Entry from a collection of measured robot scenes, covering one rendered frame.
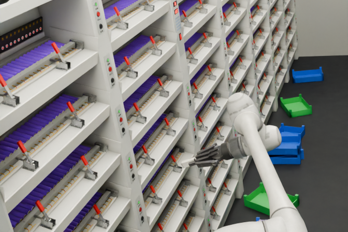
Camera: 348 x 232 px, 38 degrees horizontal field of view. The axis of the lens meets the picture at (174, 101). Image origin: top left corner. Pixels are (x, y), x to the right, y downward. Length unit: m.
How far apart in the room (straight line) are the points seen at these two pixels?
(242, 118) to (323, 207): 1.63
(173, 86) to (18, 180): 1.16
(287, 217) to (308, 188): 1.99
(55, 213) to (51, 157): 0.19
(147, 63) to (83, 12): 0.52
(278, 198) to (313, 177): 2.01
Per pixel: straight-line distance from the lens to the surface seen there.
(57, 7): 1.81
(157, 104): 2.27
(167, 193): 2.38
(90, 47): 1.79
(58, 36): 1.84
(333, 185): 3.71
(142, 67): 2.15
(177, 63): 2.47
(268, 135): 2.08
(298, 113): 4.67
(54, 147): 1.61
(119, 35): 1.93
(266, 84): 4.49
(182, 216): 2.57
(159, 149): 2.32
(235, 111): 1.99
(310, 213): 3.45
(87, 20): 1.76
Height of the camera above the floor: 2.03
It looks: 22 degrees down
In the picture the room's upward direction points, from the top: 10 degrees counter-clockwise
